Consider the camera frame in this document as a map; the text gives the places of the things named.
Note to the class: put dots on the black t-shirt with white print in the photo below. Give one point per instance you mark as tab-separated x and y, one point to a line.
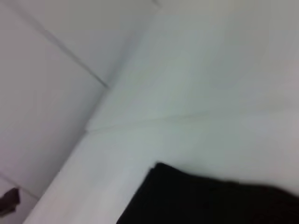
210	198

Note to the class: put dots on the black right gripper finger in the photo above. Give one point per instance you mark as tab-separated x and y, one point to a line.
9	200

